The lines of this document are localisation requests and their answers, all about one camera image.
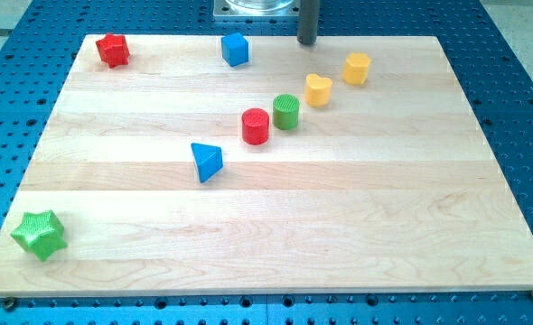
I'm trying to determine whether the green star block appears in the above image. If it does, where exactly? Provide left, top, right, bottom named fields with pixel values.
left=11, top=209, right=68, bottom=262

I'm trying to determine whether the wooden board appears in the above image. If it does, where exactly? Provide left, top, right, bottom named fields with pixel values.
left=0, top=34, right=533, bottom=297

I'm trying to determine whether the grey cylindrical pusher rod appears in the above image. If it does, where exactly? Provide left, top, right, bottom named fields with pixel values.
left=296, top=0, right=321, bottom=45

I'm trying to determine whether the blue cube block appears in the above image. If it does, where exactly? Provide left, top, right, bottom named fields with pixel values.
left=220, top=32, right=249, bottom=67

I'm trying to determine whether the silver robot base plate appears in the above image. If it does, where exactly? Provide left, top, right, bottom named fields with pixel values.
left=212, top=0, right=301, bottom=19

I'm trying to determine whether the blue perforated table plate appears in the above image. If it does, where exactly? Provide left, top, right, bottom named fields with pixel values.
left=0, top=1, right=533, bottom=324

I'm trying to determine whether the red star block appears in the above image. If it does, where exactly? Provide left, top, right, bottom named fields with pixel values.
left=95, top=33, right=130, bottom=69

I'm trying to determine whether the yellow hexagon block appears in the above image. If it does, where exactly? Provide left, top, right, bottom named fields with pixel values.
left=342, top=52, right=372, bottom=86

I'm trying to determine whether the green cylinder block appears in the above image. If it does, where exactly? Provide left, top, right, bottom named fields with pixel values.
left=273, top=94, right=300, bottom=130

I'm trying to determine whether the red cylinder block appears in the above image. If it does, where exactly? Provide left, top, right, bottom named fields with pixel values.
left=241, top=107, right=269, bottom=145

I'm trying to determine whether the yellow heart block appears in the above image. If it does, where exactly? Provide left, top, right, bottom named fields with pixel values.
left=304, top=73, right=332, bottom=107

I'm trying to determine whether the blue triangle block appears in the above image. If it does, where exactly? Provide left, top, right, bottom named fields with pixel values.
left=191, top=143, right=223, bottom=183

